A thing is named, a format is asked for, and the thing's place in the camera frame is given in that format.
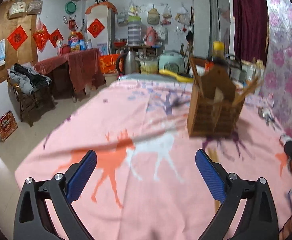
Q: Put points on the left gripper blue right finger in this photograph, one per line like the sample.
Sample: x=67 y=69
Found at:
x=203 y=164

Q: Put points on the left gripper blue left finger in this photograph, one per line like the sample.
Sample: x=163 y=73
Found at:
x=78 y=175

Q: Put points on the metal spoon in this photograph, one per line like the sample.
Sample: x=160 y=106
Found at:
x=265 y=114

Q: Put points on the wooden slatted utensil holder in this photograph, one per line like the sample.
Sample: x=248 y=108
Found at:
x=213 y=111

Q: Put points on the chopstick in holder right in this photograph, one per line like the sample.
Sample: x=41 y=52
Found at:
x=247 y=90

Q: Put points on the chopstick in holder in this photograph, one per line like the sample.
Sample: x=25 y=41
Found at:
x=195 y=76
x=247 y=90

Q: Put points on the red gift box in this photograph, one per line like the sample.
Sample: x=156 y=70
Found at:
x=8 y=125

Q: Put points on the wooden chair with clothes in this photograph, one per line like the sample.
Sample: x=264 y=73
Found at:
x=30 y=89

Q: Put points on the red covered side table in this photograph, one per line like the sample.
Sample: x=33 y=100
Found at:
x=83 y=69

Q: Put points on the dark soy sauce bottle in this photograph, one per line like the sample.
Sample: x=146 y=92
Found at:
x=218 y=56

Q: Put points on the chopstick in holder left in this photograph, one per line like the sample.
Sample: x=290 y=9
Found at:
x=195 y=76

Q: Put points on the white rice cooker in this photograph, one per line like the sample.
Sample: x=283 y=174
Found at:
x=172 y=61

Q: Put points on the stainless electric kettle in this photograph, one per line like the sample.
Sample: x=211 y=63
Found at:
x=126 y=63

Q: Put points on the dark red curtain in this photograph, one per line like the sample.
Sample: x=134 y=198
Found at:
x=251 y=29

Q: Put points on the cooking oil bottle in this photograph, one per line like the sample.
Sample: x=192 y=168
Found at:
x=74 y=42

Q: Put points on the pink thermos jug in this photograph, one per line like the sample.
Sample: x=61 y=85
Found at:
x=151 y=37

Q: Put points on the white refrigerator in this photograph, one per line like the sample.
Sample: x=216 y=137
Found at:
x=101 y=26

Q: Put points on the brown wooden board door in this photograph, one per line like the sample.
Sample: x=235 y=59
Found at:
x=20 y=46

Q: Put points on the stacked grey steamer container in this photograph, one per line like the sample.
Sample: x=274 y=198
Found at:
x=134 y=31

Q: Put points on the yellow ladle handle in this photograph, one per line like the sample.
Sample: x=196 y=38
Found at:
x=182 y=77

